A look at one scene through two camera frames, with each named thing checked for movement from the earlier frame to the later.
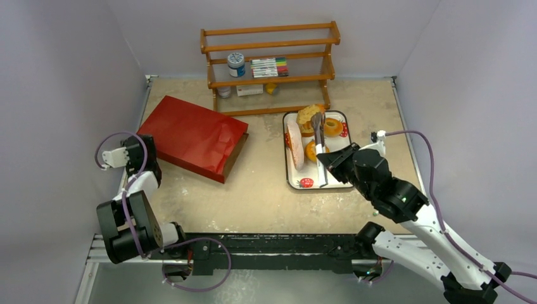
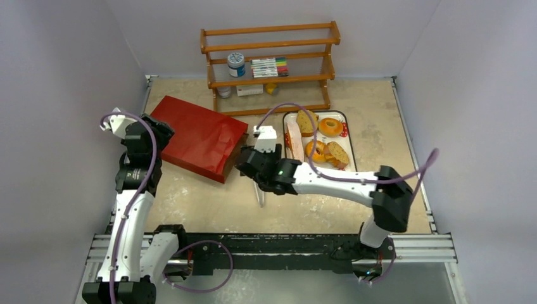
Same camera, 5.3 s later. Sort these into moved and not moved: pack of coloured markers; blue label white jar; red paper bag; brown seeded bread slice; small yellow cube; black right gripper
Moved: black right gripper; brown seeded bread slice
Not moved: pack of coloured markers; small yellow cube; blue label white jar; red paper bag
